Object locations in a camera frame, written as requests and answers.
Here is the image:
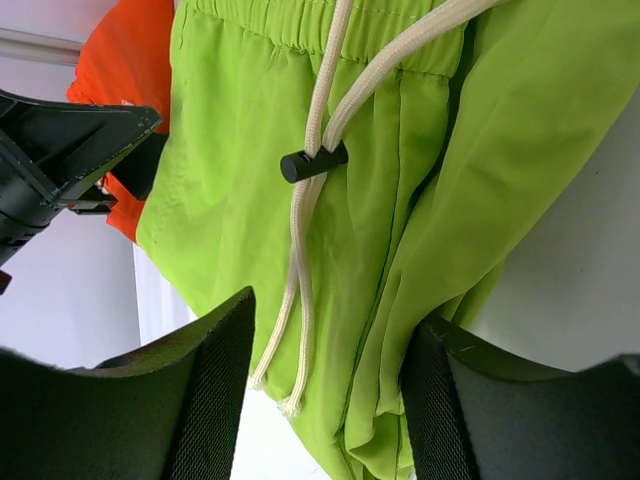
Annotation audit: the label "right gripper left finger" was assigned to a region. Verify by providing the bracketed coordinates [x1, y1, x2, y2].
[1, 288, 256, 479]

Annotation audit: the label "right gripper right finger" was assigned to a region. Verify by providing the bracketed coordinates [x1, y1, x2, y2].
[401, 314, 639, 479]

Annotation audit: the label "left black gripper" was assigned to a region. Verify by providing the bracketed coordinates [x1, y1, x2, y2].
[1, 91, 161, 264]

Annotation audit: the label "orange shorts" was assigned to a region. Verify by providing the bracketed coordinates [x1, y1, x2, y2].
[67, 0, 176, 241]

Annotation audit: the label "green shorts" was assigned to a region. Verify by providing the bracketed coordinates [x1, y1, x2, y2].
[137, 1, 639, 479]

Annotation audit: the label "left aluminium corner post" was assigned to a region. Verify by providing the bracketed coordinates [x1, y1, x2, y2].
[0, 28, 83, 66]

